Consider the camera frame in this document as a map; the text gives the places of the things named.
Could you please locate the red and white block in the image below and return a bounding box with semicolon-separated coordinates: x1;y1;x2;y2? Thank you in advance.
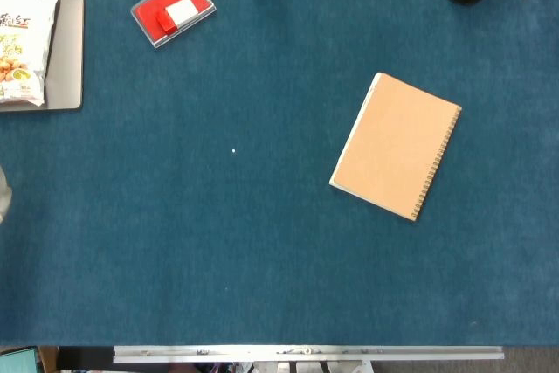
155;0;200;37

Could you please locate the white snack bag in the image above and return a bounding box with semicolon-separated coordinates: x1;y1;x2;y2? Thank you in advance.
0;0;61;107

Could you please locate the aluminium rail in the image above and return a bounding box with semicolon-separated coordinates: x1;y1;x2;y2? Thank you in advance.
112;345;506;364

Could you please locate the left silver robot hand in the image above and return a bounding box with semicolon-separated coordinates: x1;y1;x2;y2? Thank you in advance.
0;165;13;225

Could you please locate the tan spiral notebook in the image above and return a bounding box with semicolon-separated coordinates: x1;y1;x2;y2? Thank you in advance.
328;72;463;223

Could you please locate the dark grey tray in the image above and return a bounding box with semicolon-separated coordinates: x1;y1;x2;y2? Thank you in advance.
0;0;85;113

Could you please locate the teal box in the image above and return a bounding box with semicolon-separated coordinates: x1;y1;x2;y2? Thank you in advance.
0;346;41;373

